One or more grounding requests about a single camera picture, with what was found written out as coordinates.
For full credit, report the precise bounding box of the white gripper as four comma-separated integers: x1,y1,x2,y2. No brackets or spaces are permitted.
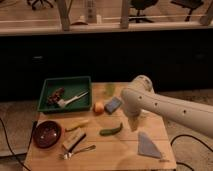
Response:
124,108,141,132

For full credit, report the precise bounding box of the green pepper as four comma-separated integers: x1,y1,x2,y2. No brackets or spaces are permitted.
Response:
99,123,123,136

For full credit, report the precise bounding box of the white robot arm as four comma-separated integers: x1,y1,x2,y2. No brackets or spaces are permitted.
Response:
121,75,213,138

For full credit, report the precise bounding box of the blue sponge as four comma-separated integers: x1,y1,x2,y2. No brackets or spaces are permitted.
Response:
104,97,122,114

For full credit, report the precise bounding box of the blue folded cloth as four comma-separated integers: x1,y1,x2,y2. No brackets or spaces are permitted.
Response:
138,132,162,159

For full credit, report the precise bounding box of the orange fruit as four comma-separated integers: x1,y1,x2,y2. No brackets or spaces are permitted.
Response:
93,102,104,114

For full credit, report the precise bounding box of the clear green glass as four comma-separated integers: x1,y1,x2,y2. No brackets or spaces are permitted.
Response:
105,83,115,97

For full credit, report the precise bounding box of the yellow banana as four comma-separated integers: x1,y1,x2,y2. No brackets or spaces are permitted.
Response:
65,120,89,132

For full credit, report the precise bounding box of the wooden block brush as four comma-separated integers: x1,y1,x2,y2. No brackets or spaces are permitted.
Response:
62,128,85,151

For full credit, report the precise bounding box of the green plastic tray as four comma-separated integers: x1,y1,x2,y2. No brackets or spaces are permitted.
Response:
38,76,92,113

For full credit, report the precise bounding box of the brown grape bunch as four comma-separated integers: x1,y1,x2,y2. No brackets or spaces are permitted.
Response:
46,88,64,105

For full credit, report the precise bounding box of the dark red bowl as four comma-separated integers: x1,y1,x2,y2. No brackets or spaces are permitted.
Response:
33,121,62,149

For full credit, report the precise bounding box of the black office chair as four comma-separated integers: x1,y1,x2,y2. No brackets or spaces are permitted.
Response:
129,0,158,23

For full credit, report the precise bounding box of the black cable right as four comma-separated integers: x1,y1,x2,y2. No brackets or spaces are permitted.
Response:
170,133,213,171

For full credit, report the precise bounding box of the black cable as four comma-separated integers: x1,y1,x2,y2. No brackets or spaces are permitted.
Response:
170,133,213,171
0,117,38,171

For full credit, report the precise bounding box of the black cable left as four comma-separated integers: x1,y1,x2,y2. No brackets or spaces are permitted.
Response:
0,117,38,171

